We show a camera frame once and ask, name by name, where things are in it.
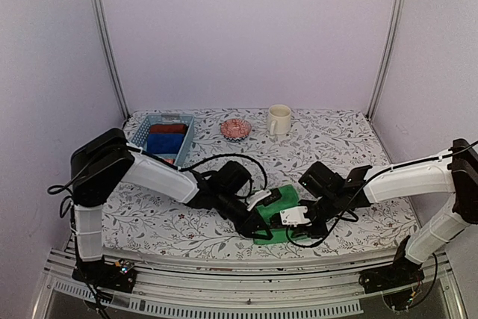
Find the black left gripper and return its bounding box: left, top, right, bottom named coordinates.
left=215, top=190, right=273, bottom=240

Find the green microfibre towel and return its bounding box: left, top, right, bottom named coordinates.
left=253, top=185, right=299, bottom=246

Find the orange rabbit print towel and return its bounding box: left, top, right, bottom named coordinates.
left=160, top=157, right=175, bottom=164

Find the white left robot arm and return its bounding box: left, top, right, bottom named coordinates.
left=69, top=128, right=273, bottom=285

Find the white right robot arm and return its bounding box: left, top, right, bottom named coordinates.
left=279, top=139, right=477, bottom=286

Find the red patterned small bowl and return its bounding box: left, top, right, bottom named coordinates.
left=220, top=118, right=252, bottom=142

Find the blue rolled towel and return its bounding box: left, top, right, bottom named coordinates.
left=146, top=134, right=184, bottom=155

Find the red rolled towel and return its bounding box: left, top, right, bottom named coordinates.
left=149, top=123, right=188, bottom=134

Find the cream ceramic mug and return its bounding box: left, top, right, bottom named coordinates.
left=267, top=105, right=292, bottom=136

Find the light blue plastic basket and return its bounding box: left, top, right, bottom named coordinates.
left=124, top=113, right=195, bottom=166

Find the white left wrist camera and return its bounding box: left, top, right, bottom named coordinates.
left=247, top=188, right=282, bottom=211

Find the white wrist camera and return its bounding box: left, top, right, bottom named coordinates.
left=277, top=206, right=311, bottom=227
left=247, top=188, right=282, bottom=211

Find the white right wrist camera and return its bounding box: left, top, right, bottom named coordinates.
left=277, top=206, right=311, bottom=227

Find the aluminium front rail frame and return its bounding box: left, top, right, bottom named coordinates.
left=33, top=247, right=468, bottom=319

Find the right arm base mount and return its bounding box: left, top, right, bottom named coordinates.
left=358, top=235, right=424, bottom=294

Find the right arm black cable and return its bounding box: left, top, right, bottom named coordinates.
left=285, top=139, right=478, bottom=290

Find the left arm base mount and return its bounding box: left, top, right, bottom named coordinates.
left=72, top=258, right=137, bottom=294

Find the aluminium right corner post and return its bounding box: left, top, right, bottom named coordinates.
left=366, top=0, right=405, bottom=122

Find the aluminium corner post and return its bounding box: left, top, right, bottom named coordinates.
left=366, top=0, right=405, bottom=122
left=91, top=0, right=130, bottom=120

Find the aluminium left corner post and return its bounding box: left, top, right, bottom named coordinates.
left=91, top=0, right=130, bottom=120

